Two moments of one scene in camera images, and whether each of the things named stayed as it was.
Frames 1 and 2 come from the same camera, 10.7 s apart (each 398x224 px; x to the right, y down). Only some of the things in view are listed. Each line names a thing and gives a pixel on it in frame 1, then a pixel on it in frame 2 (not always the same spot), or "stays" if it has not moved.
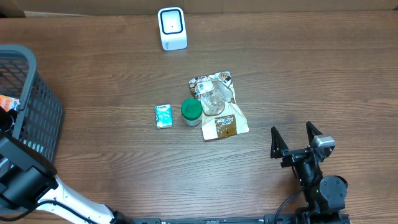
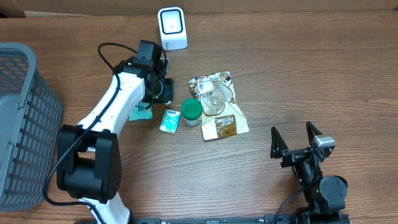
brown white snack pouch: [221, 116] stays
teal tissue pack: [164, 116] to [170, 122]
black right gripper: [280, 150] stays
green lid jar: [191, 110] stays
